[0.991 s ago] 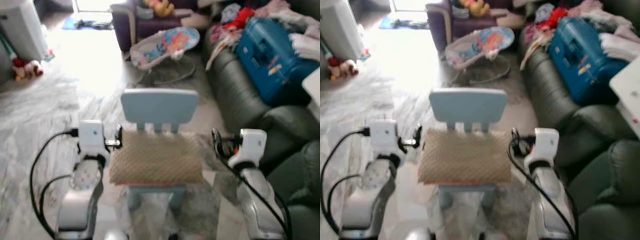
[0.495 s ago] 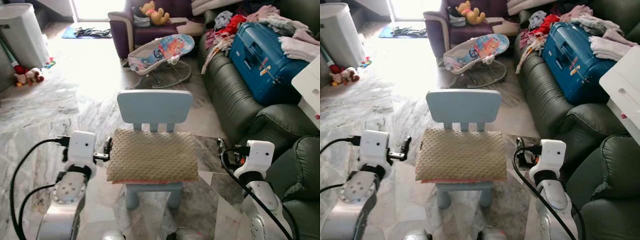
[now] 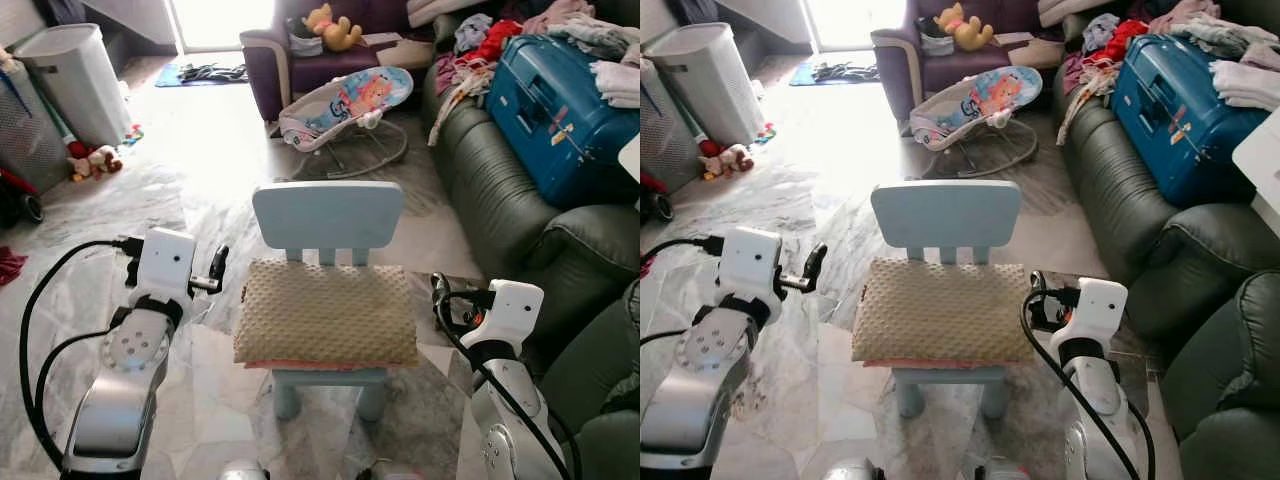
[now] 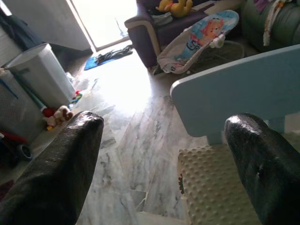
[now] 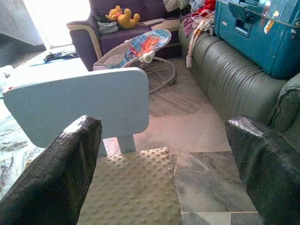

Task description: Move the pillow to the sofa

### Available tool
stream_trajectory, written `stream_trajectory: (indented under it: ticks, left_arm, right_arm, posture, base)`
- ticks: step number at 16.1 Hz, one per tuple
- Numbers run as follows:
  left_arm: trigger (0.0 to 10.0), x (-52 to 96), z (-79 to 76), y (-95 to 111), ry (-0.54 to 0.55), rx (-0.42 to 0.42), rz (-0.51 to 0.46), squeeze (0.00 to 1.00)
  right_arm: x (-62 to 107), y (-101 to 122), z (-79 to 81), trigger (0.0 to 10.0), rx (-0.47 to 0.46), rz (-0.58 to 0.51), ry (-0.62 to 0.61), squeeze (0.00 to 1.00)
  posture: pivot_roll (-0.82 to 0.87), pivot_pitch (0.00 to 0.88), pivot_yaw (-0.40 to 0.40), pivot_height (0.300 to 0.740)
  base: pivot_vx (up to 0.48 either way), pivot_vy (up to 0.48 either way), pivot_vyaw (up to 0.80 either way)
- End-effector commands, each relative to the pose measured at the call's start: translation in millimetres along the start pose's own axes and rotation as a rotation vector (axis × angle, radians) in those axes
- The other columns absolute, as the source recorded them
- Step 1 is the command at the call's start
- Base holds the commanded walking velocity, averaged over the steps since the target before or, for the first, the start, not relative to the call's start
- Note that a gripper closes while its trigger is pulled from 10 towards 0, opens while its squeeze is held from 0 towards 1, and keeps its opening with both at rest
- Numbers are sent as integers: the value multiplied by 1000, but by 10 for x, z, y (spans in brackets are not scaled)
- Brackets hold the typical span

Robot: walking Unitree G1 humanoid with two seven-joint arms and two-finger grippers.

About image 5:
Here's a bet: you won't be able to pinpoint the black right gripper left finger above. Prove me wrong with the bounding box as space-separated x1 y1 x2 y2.
0 115 103 225

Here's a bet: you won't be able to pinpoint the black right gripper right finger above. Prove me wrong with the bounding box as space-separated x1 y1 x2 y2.
225 115 300 225

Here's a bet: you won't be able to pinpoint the bumpy dotted small pillow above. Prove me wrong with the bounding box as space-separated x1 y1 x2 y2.
77 146 183 225

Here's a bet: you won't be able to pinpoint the dark green leather sofa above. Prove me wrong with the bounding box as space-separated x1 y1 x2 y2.
178 22 300 150

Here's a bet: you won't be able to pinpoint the purple fabric sofa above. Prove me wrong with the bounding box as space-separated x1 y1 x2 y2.
67 0 188 71

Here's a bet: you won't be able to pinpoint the pale patterned floor rug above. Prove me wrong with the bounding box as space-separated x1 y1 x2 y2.
0 65 46 200

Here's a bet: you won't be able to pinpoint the light blue child chair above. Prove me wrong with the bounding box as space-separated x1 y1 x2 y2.
3 67 150 158

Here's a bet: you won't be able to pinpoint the teal metal trunk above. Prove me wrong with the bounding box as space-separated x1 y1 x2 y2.
214 0 300 80

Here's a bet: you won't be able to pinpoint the green striped folded cloth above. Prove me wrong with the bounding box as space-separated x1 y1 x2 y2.
96 15 119 35

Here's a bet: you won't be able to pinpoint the colourful baby bouncer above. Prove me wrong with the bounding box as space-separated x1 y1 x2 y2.
93 29 177 94

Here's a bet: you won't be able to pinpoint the pile of mixed clothes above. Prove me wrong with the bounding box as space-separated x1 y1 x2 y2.
181 0 218 68

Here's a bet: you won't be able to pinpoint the yellow bear plush toy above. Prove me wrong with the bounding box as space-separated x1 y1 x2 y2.
105 6 141 30

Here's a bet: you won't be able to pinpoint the flat grey book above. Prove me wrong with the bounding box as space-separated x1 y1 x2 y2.
137 18 164 26

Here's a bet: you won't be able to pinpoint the black tangled straps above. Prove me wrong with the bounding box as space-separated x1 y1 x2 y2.
44 50 78 63

